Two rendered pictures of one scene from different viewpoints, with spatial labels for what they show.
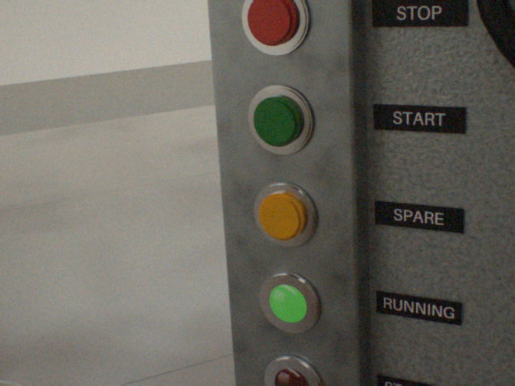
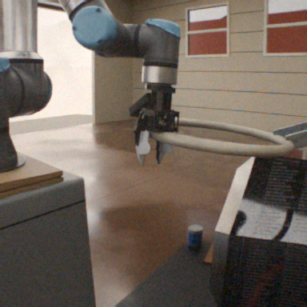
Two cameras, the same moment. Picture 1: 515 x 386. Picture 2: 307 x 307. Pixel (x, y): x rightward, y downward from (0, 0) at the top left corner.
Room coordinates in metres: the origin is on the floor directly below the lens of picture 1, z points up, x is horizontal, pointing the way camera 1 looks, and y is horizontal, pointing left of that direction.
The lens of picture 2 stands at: (0.05, 1.02, 1.07)
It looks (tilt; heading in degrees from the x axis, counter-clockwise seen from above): 13 degrees down; 334
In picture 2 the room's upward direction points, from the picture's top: straight up
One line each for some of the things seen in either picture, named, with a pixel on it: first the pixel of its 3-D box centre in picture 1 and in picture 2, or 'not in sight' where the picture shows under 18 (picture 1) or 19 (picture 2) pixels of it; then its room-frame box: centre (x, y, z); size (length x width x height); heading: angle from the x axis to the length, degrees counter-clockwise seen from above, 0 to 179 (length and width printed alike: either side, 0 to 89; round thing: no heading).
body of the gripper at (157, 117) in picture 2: not in sight; (158, 109); (0.74, 0.66, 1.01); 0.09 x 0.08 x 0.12; 2
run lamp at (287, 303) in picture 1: (290, 302); not in sight; (0.41, -0.01, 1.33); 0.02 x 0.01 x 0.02; 62
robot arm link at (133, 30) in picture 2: not in sight; (117, 40); (0.81, 0.75, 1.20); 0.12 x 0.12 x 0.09; 53
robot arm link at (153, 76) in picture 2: not in sight; (161, 77); (0.75, 0.65, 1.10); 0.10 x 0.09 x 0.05; 93
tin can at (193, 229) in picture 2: not in sight; (195, 236); (1.57, -0.06, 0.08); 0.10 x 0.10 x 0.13
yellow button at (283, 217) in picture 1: (283, 215); not in sight; (0.40, -0.01, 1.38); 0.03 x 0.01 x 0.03; 62
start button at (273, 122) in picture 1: (278, 120); not in sight; (0.40, -0.01, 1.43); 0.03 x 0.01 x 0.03; 62
